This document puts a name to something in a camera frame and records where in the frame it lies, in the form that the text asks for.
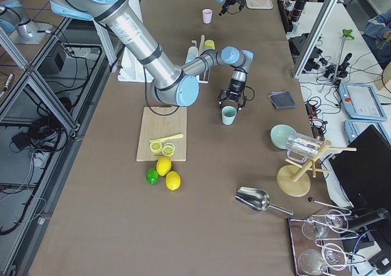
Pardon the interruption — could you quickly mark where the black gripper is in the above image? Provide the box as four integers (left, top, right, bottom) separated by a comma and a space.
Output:
217, 79, 247, 111
219, 0, 245, 16

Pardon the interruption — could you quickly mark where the pink cup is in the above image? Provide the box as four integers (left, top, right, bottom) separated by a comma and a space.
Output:
202, 9, 213, 24

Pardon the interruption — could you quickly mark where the mint green cup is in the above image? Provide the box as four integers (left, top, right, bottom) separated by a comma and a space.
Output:
221, 106, 237, 125

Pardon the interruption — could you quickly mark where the yellow cup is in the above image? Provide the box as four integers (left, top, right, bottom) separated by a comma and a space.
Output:
203, 39, 215, 51

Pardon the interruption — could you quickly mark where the light blue cup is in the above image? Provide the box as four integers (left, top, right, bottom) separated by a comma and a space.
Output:
185, 46, 198, 64

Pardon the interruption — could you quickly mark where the beige tray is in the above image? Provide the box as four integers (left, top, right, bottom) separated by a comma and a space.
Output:
246, 0, 273, 10

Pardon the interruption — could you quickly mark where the grey folded cloth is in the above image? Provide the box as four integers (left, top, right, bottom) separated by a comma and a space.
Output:
268, 90, 296, 110

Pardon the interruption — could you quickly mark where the yellow plastic knife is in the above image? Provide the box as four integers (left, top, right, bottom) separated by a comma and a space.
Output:
149, 133, 184, 143

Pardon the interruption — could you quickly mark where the mint green bowl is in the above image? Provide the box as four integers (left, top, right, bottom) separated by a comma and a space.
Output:
270, 124, 296, 150

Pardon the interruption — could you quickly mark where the bamboo cutting board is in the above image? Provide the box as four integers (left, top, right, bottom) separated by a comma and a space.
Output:
136, 106, 188, 162

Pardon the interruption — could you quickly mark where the lemon slice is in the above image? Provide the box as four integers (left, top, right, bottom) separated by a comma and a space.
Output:
161, 142, 175, 157
149, 140, 163, 154

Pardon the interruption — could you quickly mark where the whole yellow lemon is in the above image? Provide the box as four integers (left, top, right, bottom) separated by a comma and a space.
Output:
156, 156, 172, 176
165, 170, 181, 191

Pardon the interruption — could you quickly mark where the green lime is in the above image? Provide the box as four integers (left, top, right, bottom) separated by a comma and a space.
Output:
145, 168, 159, 184

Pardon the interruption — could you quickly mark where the wooden mug tree stand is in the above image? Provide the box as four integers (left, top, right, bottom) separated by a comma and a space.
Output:
276, 140, 357, 197

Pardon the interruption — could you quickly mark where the shiny metal scoop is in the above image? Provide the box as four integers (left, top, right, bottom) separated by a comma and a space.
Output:
235, 186, 293, 216

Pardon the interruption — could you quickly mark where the teach pendant tablet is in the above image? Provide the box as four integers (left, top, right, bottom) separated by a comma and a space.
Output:
338, 84, 387, 121

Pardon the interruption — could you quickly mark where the black monitor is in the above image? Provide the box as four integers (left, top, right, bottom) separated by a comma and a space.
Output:
329, 125, 390, 210

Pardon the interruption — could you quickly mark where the black glass rack tray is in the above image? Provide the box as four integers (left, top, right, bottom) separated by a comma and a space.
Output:
287, 208, 386, 276

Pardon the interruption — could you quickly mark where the white wire cup holder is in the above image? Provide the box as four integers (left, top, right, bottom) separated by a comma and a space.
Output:
192, 34, 207, 56

